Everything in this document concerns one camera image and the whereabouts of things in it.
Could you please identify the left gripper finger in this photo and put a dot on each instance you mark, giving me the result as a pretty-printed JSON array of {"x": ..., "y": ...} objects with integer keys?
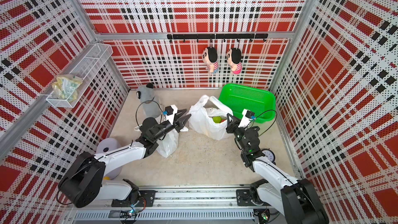
[
  {"x": 181, "y": 115},
  {"x": 182, "y": 122}
]

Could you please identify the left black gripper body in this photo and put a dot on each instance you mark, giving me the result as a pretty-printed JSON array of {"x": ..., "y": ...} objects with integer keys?
[{"x": 175, "y": 125}]

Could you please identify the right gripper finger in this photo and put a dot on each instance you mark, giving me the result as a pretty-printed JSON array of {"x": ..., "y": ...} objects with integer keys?
[
  {"x": 228, "y": 124},
  {"x": 233, "y": 119}
]

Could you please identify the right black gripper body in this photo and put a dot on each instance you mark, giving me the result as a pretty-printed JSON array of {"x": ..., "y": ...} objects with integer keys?
[{"x": 235, "y": 128}]

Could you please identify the green apple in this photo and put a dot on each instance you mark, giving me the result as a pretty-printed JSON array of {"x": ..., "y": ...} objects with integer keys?
[{"x": 217, "y": 119}]

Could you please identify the printed white plastic bag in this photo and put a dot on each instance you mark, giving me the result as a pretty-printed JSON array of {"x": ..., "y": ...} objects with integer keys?
[{"x": 201, "y": 117}]

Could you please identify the plain white plastic bag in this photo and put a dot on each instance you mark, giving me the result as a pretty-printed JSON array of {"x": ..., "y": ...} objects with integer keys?
[{"x": 165, "y": 146}]

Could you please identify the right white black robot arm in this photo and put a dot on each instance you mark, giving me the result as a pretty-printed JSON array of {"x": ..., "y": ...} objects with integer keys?
[{"x": 296, "y": 199}]

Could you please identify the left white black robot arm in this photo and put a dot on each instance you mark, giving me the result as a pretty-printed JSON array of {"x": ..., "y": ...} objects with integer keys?
[{"x": 84, "y": 181}]

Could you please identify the green plastic basket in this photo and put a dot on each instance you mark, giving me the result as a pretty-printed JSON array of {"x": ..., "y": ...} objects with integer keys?
[{"x": 238, "y": 98}]

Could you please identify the grey plush dog toy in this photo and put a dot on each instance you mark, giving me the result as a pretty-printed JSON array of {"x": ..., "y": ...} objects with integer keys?
[{"x": 149, "y": 101}]

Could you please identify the small black alarm clock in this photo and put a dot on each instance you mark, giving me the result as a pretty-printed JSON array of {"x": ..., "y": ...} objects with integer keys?
[{"x": 270, "y": 155}]

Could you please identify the blue-dressed hanging doll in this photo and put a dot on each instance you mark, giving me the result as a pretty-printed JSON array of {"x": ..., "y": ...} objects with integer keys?
[{"x": 210, "y": 58}]

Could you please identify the pink-dressed hanging doll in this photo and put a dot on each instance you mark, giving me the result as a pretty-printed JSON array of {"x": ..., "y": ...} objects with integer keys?
[{"x": 234, "y": 57}]

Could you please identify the lavender plastic container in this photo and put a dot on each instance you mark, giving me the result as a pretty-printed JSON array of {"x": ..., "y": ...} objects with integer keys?
[{"x": 109, "y": 144}]

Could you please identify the right circuit board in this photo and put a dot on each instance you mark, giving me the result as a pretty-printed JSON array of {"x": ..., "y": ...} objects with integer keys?
[{"x": 262, "y": 216}]

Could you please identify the circuit board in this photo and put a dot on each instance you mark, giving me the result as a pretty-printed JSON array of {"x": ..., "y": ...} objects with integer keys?
[
  {"x": 262, "y": 216},
  {"x": 127, "y": 214}
]

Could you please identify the left circuit board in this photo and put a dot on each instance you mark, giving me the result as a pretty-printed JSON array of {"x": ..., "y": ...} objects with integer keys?
[{"x": 127, "y": 214}]

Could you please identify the yellow-green snack packet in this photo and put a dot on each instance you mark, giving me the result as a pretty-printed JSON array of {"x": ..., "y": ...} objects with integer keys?
[{"x": 65, "y": 87}]

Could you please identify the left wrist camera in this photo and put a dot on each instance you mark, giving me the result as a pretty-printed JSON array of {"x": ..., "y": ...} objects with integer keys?
[{"x": 170, "y": 112}]

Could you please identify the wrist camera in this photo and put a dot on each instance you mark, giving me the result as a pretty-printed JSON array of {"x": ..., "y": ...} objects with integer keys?
[
  {"x": 170, "y": 112},
  {"x": 247, "y": 118}
]

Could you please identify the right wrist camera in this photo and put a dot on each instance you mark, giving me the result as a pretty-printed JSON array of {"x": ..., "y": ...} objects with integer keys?
[{"x": 247, "y": 118}]

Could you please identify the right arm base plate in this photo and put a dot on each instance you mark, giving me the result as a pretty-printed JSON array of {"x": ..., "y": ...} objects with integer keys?
[{"x": 247, "y": 197}]

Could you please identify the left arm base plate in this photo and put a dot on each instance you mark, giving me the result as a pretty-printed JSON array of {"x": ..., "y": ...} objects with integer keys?
[{"x": 138, "y": 198}]

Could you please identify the black hook rail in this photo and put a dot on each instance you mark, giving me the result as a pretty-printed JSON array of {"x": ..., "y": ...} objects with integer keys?
[{"x": 185, "y": 37}]

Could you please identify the white wire wall basket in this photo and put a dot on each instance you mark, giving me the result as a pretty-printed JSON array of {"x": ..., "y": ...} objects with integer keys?
[{"x": 87, "y": 68}]

